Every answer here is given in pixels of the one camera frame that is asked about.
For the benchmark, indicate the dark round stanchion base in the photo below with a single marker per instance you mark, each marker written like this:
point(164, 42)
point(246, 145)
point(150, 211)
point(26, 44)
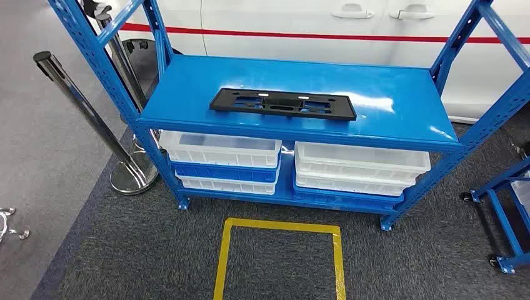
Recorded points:
point(525, 150)

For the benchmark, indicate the black plastic plate part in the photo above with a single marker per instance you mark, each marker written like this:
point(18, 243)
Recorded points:
point(221, 103)

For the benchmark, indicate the blue wheeled rack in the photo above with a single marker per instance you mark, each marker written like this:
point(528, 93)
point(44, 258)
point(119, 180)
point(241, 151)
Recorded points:
point(503, 223)

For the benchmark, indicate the blue metal shelf rack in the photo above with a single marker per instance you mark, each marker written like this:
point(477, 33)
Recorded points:
point(290, 78)

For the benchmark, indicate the white plastic crate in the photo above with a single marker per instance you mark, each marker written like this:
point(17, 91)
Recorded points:
point(360, 163)
point(522, 194)
point(227, 186)
point(356, 177)
point(352, 189)
point(223, 159)

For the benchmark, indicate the white car with red stripe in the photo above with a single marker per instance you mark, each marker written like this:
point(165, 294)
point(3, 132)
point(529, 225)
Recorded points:
point(290, 16)

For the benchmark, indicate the chrome metal hook fitting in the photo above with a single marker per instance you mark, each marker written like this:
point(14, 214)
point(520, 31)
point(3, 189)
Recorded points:
point(24, 234)

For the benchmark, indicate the chrome stanchion post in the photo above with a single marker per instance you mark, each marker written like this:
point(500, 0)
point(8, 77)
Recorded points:
point(132, 176)
point(124, 66)

